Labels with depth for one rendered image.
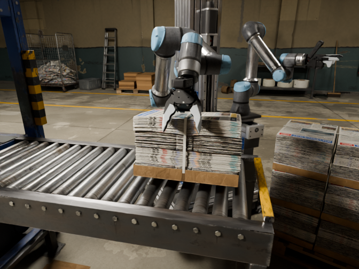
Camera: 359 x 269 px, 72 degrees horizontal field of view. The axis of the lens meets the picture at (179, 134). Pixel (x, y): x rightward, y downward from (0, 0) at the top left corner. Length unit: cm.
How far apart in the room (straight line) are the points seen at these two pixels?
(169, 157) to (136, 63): 775
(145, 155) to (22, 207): 46
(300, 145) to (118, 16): 784
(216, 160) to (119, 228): 39
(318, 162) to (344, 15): 713
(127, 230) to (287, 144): 101
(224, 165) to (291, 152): 73
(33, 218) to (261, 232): 76
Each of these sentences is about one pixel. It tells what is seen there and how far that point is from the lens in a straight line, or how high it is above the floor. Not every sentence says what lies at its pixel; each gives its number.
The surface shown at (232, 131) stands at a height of 103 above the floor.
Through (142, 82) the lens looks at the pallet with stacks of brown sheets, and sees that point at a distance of 740.
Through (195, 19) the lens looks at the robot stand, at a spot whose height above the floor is 147.
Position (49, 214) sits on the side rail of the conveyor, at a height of 75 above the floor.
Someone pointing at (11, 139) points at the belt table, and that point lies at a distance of 171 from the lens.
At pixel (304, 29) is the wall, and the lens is 818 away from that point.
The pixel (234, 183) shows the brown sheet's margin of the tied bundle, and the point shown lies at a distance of 87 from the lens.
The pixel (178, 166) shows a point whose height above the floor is 90.
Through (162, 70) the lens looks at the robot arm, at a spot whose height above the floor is 117.
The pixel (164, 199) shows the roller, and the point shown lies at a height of 80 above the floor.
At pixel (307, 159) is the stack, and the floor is 71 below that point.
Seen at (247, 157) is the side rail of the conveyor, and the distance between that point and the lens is 122.
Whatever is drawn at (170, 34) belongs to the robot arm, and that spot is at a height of 135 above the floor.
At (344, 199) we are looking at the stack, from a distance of 161.
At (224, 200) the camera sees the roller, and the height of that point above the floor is 80.
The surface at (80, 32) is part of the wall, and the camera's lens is 942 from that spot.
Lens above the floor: 129
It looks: 19 degrees down
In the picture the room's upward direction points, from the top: straight up
